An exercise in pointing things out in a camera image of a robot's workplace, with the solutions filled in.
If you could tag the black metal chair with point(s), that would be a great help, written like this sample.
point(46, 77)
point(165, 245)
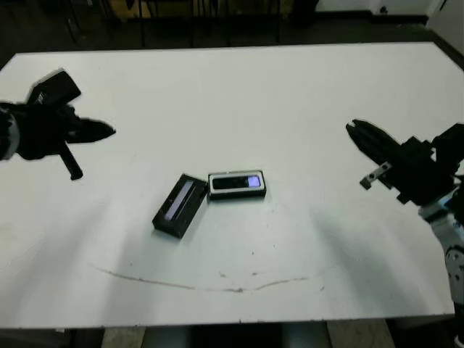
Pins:
point(143, 30)

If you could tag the black trash bin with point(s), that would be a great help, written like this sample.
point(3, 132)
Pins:
point(303, 12)

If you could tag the black round knob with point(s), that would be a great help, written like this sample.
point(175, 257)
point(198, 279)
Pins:
point(382, 10)

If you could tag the white cabinet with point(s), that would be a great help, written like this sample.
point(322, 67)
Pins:
point(447, 16)

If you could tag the chair with grey seat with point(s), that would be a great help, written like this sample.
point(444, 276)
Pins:
point(72, 30)

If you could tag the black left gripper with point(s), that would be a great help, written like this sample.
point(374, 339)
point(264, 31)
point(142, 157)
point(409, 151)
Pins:
point(43, 130)

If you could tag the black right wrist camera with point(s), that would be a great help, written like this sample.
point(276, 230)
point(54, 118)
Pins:
point(451, 145)

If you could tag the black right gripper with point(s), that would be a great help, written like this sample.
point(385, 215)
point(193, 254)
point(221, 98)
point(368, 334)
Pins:
point(417, 174)

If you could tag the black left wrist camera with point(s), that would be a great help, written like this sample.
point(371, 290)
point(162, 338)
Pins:
point(54, 88)

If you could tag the black box with white lining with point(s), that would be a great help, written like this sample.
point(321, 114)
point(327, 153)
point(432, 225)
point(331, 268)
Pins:
point(235, 195)

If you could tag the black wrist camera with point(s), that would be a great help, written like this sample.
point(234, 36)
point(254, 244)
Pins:
point(451, 145)
point(54, 88)

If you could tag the black slim camera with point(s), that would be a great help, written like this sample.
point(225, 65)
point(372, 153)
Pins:
point(228, 182)

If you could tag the black box lid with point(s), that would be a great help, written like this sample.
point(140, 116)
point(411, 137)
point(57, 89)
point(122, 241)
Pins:
point(181, 203)

